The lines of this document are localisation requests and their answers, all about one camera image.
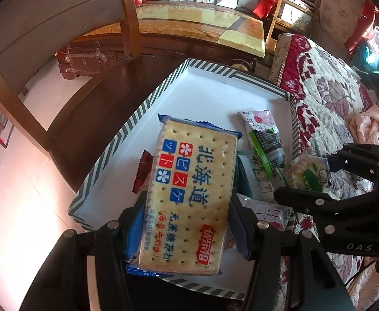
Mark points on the white green striped snack packet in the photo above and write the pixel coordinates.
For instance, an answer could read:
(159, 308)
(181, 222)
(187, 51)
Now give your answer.
(265, 181)

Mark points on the wooden post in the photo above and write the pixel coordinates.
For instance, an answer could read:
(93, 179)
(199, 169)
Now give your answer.
(129, 16)

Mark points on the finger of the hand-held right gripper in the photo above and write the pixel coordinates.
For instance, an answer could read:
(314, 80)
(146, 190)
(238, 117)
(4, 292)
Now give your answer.
(354, 155)
(306, 197)

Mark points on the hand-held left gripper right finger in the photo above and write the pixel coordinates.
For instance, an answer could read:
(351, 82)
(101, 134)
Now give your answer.
(244, 230)

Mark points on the round rice cracker packet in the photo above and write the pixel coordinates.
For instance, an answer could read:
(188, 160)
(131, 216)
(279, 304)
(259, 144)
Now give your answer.
(306, 175)

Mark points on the red package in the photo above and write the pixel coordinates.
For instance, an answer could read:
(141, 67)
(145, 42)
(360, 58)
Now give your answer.
(359, 27)

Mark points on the white fruit snack packet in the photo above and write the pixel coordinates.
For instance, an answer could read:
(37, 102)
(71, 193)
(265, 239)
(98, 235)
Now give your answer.
(264, 132)
(264, 213)

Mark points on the striped white paper tray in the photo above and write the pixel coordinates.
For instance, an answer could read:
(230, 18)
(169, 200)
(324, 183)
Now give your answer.
(215, 94)

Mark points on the red bag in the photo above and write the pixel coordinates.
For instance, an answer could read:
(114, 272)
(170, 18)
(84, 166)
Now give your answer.
(265, 8)

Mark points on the dark wooden table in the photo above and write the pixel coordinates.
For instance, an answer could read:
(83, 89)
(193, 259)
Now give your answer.
(95, 103)

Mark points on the blue cracker packet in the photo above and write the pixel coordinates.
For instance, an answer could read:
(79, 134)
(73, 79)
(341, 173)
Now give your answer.
(189, 184)

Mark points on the red snack packet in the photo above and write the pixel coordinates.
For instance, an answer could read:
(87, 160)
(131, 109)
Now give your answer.
(143, 171)

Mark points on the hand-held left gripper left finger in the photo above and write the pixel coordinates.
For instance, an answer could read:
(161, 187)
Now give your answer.
(133, 233)

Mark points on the wooden rack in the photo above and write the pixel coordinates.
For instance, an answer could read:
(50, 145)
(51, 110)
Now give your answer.
(273, 16)

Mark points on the floral fleece blanket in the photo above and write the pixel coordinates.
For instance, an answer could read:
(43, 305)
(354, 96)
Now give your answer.
(332, 87)

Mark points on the wooden table yellow top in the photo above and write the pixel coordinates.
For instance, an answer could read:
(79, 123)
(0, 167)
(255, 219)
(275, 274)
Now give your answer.
(189, 22)

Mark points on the teal basin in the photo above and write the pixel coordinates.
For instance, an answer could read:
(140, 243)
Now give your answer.
(364, 56)

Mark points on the dark green snack packet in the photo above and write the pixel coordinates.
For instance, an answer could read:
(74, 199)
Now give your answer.
(243, 178)

